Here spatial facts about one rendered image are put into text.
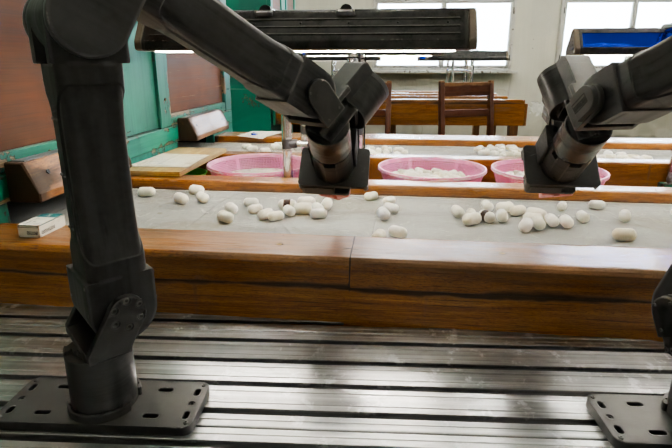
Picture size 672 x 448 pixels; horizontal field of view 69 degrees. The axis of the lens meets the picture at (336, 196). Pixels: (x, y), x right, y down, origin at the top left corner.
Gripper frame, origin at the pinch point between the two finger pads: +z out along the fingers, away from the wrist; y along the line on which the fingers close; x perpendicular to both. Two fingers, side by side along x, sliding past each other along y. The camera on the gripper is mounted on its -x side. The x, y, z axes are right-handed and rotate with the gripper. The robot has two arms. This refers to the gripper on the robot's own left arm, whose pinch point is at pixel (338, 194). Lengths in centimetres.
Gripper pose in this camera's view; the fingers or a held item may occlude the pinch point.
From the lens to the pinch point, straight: 79.7
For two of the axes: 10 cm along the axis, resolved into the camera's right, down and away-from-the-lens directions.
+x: -0.8, 9.0, -4.3
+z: 0.8, 4.4, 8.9
